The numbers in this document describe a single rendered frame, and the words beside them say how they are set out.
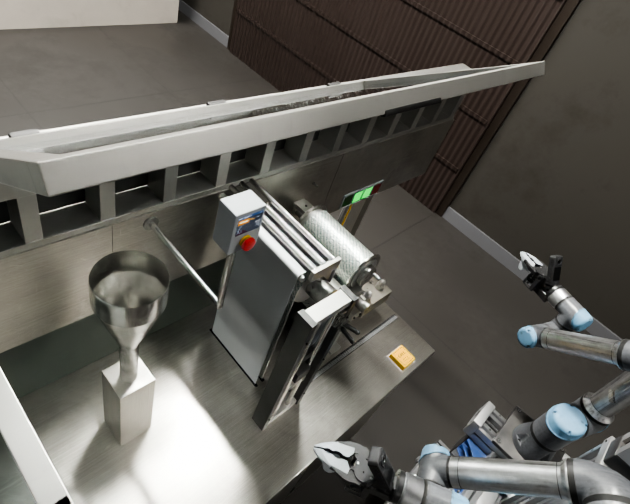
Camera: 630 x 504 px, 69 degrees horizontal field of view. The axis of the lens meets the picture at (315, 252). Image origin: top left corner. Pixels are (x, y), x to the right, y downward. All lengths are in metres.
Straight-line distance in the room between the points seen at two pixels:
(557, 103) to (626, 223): 0.95
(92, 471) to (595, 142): 3.38
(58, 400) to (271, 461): 0.61
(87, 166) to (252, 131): 0.18
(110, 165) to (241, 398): 1.13
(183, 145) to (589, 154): 3.40
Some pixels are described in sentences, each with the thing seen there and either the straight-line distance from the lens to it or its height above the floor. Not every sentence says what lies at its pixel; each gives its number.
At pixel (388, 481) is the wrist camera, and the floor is 1.26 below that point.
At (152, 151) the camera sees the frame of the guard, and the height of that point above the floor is 1.95.
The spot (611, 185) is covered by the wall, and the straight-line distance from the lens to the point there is 3.74.
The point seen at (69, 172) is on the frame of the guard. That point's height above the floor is 1.95.
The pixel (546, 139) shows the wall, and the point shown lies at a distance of 3.78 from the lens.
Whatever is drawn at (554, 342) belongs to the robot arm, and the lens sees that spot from 1.78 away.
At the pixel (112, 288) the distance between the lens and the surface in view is 1.01.
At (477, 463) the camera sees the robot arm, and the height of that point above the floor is 1.24.
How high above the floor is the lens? 2.23
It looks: 42 degrees down
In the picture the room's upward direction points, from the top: 23 degrees clockwise
